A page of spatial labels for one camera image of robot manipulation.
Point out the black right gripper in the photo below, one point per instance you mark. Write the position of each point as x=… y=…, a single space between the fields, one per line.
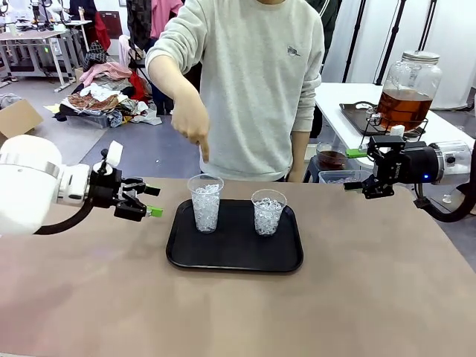
x=409 y=165

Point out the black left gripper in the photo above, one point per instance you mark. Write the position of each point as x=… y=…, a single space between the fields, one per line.
x=106 y=187

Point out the tall clear iced cup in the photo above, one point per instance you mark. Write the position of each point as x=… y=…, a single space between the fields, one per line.
x=206 y=212

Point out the glass drink dispenser jar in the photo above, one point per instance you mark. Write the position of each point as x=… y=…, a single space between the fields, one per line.
x=405 y=104

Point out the person left forearm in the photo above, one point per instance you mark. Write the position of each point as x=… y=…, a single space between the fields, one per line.
x=299 y=156

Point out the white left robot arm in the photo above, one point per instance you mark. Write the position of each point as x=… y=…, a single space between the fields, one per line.
x=26 y=178

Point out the person right forearm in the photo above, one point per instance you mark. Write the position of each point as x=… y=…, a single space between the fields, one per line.
x=169 y=82

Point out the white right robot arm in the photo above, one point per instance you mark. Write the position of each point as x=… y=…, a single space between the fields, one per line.
x=455 y=163

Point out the glass bowl with brown drink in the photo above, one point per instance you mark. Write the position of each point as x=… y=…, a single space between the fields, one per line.
x=331 y=158

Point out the short clear iced cup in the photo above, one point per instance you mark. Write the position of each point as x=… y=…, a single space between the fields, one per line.
x=267 y=219

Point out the person right hand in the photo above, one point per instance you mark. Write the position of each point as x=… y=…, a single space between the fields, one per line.
x=193 y=124

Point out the clear plastic ice container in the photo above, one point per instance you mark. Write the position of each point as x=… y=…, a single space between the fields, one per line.
x=334 y=177

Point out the dark tray under dispenser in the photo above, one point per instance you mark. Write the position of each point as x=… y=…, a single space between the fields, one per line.
x=353 y=115

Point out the white side table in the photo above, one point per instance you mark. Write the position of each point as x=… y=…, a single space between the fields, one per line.
x=334 y=111

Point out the clear plastic storage bin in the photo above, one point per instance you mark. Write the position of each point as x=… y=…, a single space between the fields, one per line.
x=89 y=119

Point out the brown patterned cloth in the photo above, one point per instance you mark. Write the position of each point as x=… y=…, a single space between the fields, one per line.
x=93 y=102

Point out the red cloth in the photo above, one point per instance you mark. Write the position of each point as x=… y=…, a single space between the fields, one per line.
x=139 y=87

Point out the black plastic serving tray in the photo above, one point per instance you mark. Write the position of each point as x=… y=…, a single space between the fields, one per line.
x=234 y=253

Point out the person in grey sweatshirt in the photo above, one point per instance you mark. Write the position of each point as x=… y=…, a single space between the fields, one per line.
x=260 y=93

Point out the black tripod stand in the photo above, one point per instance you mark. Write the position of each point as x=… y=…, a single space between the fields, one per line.
x=357 y=29
x=395 y=29
x=428 y=26

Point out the brown cardboard box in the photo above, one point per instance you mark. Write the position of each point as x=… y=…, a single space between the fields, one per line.
x=18 y=119

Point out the dark green jacket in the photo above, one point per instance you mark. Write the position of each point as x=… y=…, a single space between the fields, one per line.
x=329 y=22

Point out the hanging red jacket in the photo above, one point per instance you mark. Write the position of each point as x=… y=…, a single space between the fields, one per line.
x=103 y=29

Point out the hanging dark patterned garment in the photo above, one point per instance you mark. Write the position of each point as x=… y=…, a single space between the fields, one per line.
x=139 y=22

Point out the hanging pink garment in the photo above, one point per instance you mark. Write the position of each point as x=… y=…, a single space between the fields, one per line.
x=165 y=15

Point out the brown top white leg desk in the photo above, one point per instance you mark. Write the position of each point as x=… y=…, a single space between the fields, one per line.
x=33 y=37

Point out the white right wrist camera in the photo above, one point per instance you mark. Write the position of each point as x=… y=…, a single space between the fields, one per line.
x=396 y=131

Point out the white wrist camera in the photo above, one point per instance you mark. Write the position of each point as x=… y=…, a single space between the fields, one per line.
x=396 y=131
x=114 y=153

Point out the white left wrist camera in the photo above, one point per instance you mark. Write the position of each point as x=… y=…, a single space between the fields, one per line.
x=114 y=153

